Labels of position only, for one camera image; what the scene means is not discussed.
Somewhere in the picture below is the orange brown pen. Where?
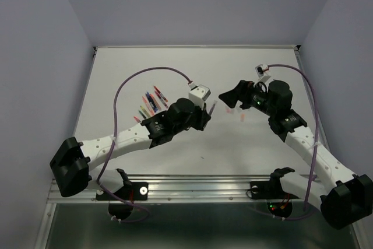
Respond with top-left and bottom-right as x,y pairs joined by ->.
153,86 -> 168,102

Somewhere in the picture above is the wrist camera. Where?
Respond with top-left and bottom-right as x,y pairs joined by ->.
188,82 -> 211,110
255,64 -> 271,84

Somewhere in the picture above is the red pen clear cap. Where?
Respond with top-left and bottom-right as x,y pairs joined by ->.
158,94 -> 168,108

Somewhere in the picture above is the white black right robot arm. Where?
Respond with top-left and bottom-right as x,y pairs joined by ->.
219,80 -> 372,229

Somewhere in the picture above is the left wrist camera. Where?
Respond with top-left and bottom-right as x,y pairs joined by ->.
188,82 -> 211,110

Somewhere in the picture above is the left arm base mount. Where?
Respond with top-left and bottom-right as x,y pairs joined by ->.
96,169 -> 150,224

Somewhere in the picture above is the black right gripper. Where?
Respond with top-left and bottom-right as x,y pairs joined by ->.
217,79 -> 276,117

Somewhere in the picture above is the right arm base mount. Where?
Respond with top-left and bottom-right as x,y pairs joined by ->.
246,167 -> 304,221

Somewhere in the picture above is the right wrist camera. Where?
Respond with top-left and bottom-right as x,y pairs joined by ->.
255,64 -> 271,84

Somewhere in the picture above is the yellow pen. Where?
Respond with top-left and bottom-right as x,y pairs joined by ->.
140,106 -> 150,118

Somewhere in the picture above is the red orange pen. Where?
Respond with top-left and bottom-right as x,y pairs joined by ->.
142,96 -> 154,116

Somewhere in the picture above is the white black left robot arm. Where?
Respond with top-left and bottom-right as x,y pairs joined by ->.
50,98 -> 211,199

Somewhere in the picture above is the aluminium rail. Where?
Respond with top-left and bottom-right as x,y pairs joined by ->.
48,174 -> 356,203

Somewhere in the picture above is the dark purple pen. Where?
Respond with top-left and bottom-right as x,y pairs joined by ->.
150,94 -> 161,111

